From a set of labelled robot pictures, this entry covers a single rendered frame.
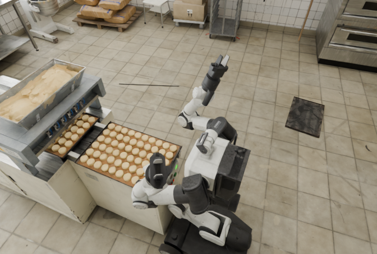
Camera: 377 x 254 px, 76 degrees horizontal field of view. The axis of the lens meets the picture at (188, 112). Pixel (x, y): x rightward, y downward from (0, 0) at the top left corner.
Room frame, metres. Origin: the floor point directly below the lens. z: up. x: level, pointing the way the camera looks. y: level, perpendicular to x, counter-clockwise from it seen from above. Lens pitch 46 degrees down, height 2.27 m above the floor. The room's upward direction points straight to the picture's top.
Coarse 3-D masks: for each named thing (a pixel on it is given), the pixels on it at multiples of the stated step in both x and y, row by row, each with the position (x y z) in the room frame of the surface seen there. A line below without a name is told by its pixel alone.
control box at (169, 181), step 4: (176, 160) 0.94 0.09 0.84; (172, 164) 0.91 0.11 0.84; (176, 164) 0.91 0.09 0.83; (172, 168) 0.88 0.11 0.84; (176, 168) 0.91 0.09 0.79; (172, 172) 0.85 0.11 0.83; (176, 172) 0.91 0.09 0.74; (168, 176) 0.82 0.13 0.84; (172, 176) 0.85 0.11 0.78; (168, 180) 0.80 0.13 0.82; (172, 180) 0.84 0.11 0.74; (168, 184) 0.79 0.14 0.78
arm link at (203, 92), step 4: (204, 84) 1.04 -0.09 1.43; (196, 88) 1.05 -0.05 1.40; (200, 88) 1.06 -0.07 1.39; (204, 88) 1.03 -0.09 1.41; (208, 88) 1.02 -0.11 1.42; (212, 88) 1.02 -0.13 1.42; (216, 88) 1.04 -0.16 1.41; (192, 92) 1.07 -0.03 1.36; (196, 92) 1.03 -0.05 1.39; (200, 92) 1.03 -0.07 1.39; (204, 92) 1.03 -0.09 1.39; (208, 92) 1.01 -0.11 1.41; (212, 92) 1.01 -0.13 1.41; (196, 96) 1.01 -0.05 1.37; (200, 96) 1.02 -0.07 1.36; (204, 96) 1.02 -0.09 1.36; (208, 96) 0.99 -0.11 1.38; (204, 100) 1.00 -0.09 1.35; (208, 100) 0.99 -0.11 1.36; (204, 104) 0.99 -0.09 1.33
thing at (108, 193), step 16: (80, 176) 0.94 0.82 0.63; (96, 176) 0.87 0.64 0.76; (176, 176) 0.96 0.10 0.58; (96, 192) 0.91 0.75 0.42; (112, 192) 0.84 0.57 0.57; (128, 192) 0.77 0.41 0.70; (112, 208) 0.88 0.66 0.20; (128, 208) 0.80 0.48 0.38; (160, 208) 0.72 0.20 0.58; (144, 224) 0.76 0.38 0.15; (160, 224) 0.69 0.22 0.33
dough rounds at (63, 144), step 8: (80, 120) 1.27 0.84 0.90; (88, 120) 1.25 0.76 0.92; (72, 128) 1.17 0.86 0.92; (80, 128) 1.17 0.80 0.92; (88, 128) 1.18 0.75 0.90; (64, 136) 1.11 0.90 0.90; (72, 136) 1.09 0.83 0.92; (80, 136) 1.11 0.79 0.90; (56, 144) 1.04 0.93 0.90; (64, 144) 1.04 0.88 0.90; (72, 144) 1.03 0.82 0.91; (56, 152) 0.97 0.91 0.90; (64, 152) 0.96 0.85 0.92
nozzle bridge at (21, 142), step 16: (96, 80) 1.41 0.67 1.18; (80, 96) 1.23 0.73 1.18; (96, 96) 1.39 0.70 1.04; (64, 112) 1.09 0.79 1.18; (80, 112) 1.22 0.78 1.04; (0, 128) 0.95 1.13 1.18; (16, 128) 0.95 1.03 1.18; (32, 128) 0.95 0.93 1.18; (48, 128) 0.96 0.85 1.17; (64, 128) 1.07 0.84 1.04; (0, 144) 0.84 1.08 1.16; (16, 144) 0.83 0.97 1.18; (32, 144) 0.84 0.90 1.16; (48, 144) 0.94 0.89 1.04; (16, 160) 0.84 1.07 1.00; (32, 160) 0.79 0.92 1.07
